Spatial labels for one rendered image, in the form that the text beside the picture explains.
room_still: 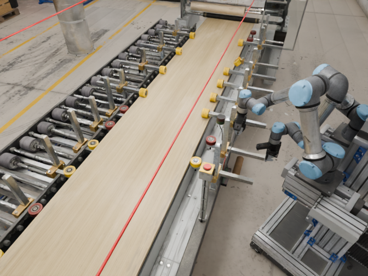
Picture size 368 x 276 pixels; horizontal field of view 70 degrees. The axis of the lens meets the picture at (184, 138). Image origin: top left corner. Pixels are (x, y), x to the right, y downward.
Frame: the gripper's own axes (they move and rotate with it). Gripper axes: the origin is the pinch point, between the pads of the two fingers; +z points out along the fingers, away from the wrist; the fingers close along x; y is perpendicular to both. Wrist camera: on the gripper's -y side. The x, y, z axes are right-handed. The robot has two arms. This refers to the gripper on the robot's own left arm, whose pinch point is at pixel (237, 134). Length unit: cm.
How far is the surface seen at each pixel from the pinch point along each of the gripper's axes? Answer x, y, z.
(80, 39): 333, 239, 73
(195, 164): 22.4, -29.2, 9.9
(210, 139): 19.2, -1.8, 10.1
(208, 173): 6, -59, -21
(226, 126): 7.6, -6.4, -10.8
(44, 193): 111, -81, 19
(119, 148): 80, -33, 11
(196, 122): 35.5, 14.4, 10.6
